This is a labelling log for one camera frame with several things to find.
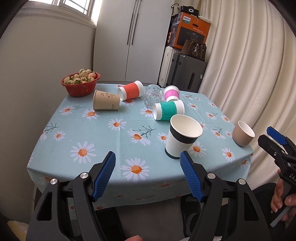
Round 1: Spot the black banded white paper cup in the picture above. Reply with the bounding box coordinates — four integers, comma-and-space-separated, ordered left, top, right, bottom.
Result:
165, 114, 203, 159

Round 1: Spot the beige ceramic cup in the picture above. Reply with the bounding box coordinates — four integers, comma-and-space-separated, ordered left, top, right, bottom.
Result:
232, 120, 255, 147

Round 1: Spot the pink sleeved paper cup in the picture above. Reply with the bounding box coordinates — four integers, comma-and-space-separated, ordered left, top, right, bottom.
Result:
164, 85, 180, 102

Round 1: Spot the green sleeved paper cup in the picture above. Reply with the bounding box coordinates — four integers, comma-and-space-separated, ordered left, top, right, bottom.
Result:
153, 99, 185, 121

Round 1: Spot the brown kraft paper cup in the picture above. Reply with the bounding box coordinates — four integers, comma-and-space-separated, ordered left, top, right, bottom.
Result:
93, 90, 120, 110

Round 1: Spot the red sleeved paper cup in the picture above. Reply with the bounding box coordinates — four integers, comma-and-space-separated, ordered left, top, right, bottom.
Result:
117, 80, 144, 101

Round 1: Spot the person's right hand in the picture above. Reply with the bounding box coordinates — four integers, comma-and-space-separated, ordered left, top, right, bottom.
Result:
270, 169, 296, 222

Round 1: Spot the cream curtain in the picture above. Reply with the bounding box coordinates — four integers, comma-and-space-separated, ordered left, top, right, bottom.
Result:
191, 0, 296, 190

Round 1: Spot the dark grey suitcase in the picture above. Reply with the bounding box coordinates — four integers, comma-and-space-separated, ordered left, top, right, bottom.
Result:
166, 53, 207, 93

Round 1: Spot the daisy print blue tablecloth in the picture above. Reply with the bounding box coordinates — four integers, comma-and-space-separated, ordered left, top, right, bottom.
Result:
27, 91, 253, 209

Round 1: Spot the brown leather handbag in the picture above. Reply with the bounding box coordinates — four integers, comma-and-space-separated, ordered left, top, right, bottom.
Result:
181, 39, 207, 61

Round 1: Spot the red bowl of strawberries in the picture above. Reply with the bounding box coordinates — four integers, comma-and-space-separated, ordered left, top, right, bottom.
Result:
61, 69, 100, 97

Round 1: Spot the clear glass tumbler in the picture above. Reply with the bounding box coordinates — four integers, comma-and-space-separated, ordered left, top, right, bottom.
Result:
144, 84, 162, 108

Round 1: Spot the white suitcase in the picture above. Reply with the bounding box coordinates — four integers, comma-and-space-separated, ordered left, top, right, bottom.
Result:
158, 46, 181, 88

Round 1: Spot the orange cardboard box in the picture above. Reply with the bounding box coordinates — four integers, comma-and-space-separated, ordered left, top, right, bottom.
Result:
166, 13, 210, 50

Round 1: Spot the white double door cabinet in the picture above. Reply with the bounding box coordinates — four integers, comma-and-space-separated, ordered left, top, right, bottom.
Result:
93, 0, 174, 84

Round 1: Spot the window with white frame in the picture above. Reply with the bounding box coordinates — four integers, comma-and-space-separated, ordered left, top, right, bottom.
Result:
25, 0, 102, 25

